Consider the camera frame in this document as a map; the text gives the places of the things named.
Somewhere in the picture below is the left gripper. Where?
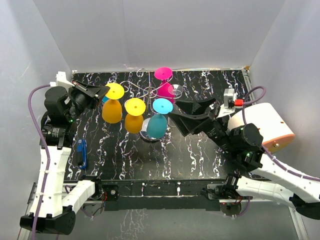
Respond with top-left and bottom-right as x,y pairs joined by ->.
66,80 -> 110,121

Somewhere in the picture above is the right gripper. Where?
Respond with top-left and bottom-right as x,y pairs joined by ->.
168,96 -> 236,154

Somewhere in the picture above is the blue wine glass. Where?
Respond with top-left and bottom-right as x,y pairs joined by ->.
102,95 -> 109,103
146,98 -> 173,139

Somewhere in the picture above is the orange wine glass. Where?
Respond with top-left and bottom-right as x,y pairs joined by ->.
102,82 -> 125,124
124,98 -> 146,134

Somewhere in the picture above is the clear wine glass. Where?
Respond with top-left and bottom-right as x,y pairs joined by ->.
168,84 -> 184,98

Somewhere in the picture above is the magenta wine glass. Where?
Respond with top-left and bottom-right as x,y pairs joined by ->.
154,67 -> 175,104

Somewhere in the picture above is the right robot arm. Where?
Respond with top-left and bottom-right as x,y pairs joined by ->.
168,98 -> 320,220

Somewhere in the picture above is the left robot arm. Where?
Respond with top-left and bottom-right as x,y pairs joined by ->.
19,80 -> 110,239

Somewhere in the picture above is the chrome wine glass rack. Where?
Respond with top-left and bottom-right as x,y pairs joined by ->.
127,68 -> 178,143

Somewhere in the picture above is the blue carabiner clip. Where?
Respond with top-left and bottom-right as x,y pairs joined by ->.
75,138 -> 87,170

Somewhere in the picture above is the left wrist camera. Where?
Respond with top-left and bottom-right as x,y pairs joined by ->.
49,71 -> 75,90

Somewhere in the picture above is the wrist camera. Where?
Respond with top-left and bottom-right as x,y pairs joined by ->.
216,88 -> 244,119
49,71 -> 75,90

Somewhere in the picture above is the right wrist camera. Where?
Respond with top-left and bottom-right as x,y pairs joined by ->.
216,88 -> 244,119

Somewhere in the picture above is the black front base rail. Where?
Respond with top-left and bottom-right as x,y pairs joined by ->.
85,179 -> 224,211

